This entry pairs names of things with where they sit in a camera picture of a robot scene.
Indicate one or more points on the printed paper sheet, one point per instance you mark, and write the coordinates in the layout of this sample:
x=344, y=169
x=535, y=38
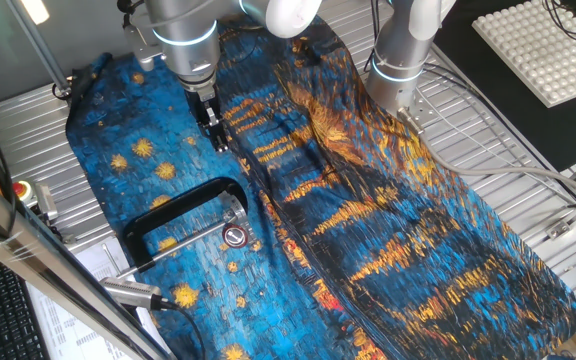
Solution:
x=68, y=330

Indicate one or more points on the black C-clamp silver screw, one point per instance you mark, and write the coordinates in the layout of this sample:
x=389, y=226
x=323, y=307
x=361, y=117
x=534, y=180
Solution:
x=178, y=205

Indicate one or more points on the blue starry painting cloth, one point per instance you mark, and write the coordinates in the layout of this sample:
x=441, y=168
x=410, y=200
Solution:
x=368, y=225

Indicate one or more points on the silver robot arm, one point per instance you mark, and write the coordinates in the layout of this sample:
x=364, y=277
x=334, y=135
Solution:
x=188, y=50

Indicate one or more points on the red emergency stop button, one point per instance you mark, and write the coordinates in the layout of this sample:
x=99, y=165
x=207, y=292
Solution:
x=23, y=192

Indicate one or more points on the silver lever bracket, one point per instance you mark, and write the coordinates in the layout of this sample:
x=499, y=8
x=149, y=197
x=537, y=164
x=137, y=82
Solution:
x=238, y=210

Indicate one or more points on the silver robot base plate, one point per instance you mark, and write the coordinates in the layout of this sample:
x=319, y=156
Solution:
x=425, y=107

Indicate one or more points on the white lamp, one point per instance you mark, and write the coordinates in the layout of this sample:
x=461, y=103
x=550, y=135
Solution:
x=34, y=10

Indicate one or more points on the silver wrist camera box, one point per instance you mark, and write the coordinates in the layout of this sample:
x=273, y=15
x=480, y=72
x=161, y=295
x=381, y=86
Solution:
x=140, y=47

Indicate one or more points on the slim aluminium post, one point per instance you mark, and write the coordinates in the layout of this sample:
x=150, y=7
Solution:
x=38, y=45

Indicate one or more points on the silver finned camera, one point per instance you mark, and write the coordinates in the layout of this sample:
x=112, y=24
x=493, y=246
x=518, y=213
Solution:
x=128, y=293

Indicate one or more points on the black mat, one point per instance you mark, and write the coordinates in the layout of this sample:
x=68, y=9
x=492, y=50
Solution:
x=518, y=125

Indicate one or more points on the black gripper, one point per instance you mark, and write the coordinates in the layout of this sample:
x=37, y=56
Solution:
x=203, y=102

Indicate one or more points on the white bumpy panel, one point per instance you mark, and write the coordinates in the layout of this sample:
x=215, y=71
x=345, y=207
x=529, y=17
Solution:
x=543, y=55

